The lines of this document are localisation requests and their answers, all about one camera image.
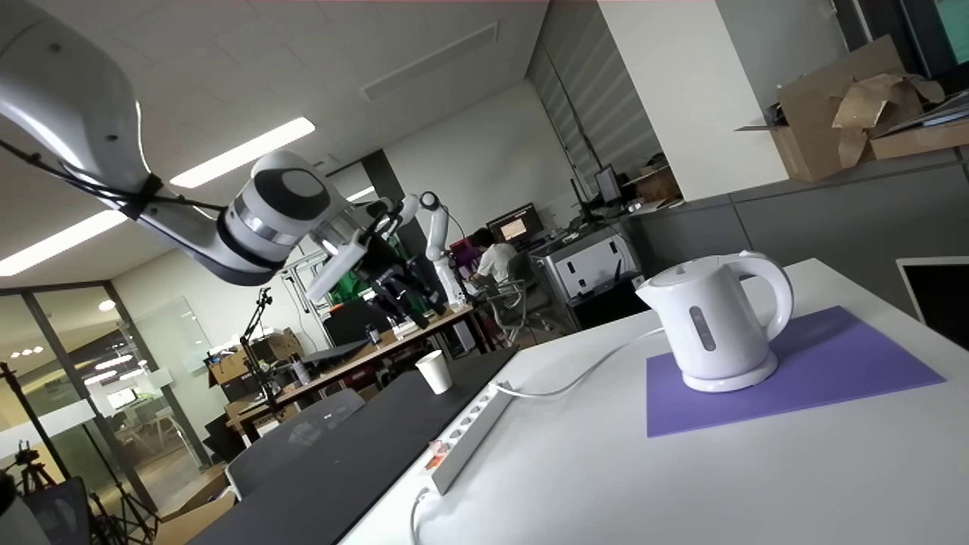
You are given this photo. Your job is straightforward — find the white electric kettle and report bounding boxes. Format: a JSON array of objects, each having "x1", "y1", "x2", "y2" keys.
[{"x1": 632, "y1": 248, "x2": 796, "y2": 397}]

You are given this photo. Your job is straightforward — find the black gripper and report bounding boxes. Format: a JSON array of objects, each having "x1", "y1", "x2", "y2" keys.
[{"x1": 355, "y1": 206, "x2": 427, "y2": 312}]

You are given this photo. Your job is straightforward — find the white framed dark monitor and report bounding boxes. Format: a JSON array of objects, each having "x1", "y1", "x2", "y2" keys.
[{"x1": 894, "y1": 255, "x2": 969, "y2": 354}]

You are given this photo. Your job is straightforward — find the monitor with purple screen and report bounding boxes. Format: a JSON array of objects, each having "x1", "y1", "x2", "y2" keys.
[{"x1": 448, "y1": 232, "x2": 483, "y2": 279}]

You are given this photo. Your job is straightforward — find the long ceiling light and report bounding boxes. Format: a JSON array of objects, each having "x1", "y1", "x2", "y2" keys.
[
  {"x1": 0, "y1": 206, "x2": 134, "y2": 280},
  {"x1": 165, "y1": 116, "x2": 319, "y2": 189}
]

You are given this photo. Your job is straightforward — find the black camera stand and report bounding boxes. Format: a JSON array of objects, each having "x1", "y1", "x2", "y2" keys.
[{"x1": 239, "y1": 284, "x2": 281, "y2": 405}]

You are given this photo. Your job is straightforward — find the black tripod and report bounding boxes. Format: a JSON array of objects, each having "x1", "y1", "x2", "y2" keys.
[{"x1": 4, "y1": 436, "x2": 62, "y2": 509}]

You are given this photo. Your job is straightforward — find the white metal cabinet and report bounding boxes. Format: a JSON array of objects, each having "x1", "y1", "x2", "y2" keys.
[{"x1": 542, "y1": 225, "x2": 646, "y2": 304}]

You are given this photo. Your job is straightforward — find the dark equipment box orange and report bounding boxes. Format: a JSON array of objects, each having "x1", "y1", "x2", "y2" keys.
[{"x1": 483, "y1": 203, "x2": 542, "y2": 244}]

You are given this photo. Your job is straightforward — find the small cardboard box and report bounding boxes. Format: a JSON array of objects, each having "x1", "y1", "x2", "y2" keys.
[{"x1": 630, "y1": 163, "x2": 684, "y2": 208}]

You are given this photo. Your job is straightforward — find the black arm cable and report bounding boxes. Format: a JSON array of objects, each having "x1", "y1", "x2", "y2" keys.
[{"x1": 0, "y1": 137, "x2": 228, "y2": 219}]

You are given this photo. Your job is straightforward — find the brown cardboard box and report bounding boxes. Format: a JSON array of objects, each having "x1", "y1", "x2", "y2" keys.
[
  {"x1": 205, "y1": 345, "x2": 251, "y2": 387},
  {"x1": 263, "y1": 326, "x2": 305, "y2": 365}
]

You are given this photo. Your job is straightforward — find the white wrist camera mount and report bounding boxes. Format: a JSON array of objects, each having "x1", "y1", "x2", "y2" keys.
[{"x1": 301, "y1": 232, "x2": 374, "y2": 307}]

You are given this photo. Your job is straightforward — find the white power strip cable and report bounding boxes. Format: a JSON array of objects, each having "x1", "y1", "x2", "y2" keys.
[{"x1": 405, "y1": 484, "x2": 440, "y2": 545}]

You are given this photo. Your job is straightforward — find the grey window blinds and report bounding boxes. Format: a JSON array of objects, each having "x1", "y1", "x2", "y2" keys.
[{"x1": 522, "y1": 0, "x2": 663, "y2": 189}]

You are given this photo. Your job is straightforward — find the flat cardboard piece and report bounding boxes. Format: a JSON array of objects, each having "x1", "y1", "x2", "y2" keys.
[{"x1": 870, "y1": 117, "x2": 969, "y2": 163}]

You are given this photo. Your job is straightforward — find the purple rectangular mat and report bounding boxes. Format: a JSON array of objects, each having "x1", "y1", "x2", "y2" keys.
[{"x1": 646, "y1": 304, "x2": 946, "y2": 441}]

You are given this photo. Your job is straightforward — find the white paper cup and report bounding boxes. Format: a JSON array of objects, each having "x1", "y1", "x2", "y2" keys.
[{"x1": 410, "y1": 348, "x2": 456, "y2": 397}]

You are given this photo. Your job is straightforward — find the white power strip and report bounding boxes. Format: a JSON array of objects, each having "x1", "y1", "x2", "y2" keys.
[{"x1": 427, "y1": 379, "x2": 520, "y2": 496}]

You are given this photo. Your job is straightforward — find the seated person white shirt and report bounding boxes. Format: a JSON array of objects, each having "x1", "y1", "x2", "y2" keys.
[{"x1": 471, "y1": 228, "x2": 525, "y2": 307}]

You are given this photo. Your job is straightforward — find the large open cardboard box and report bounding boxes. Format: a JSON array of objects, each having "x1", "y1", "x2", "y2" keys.
[{"x1": 734, "y1": 34, "x2": 946, "y2": 185}]

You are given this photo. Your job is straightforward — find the long wooden desk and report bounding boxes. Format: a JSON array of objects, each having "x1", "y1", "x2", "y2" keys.
[{"x1": 225, "y1": 298, "x2": 478, "y2": 426}]

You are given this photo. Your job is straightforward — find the black monitor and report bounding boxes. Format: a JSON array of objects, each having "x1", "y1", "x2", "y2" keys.
[{"x1": 589, "y1": 163, "x2": 622, "y2": 206}]

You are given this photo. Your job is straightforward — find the white kettle cable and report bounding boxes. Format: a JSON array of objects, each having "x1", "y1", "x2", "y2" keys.
[{"x1": 494, "y1": 323, "x2": 668, "y2": 402}]

